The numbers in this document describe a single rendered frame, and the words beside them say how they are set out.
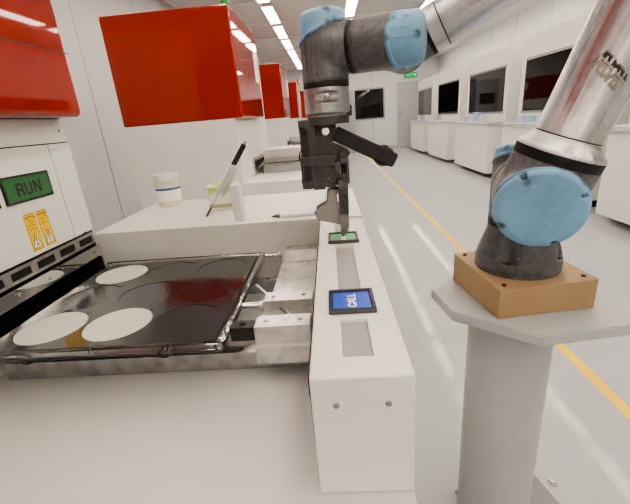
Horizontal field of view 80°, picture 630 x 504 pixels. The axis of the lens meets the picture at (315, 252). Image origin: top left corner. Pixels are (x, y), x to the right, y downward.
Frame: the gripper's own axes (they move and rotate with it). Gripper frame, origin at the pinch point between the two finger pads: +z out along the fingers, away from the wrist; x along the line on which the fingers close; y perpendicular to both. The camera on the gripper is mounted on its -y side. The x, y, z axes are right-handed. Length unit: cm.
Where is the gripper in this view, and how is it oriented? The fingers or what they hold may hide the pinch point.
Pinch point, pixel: (346, 229)
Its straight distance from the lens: 70.5
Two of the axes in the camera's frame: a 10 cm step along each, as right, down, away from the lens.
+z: 0.8, 9.4, 3.3
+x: -0.3, 3.4, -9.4
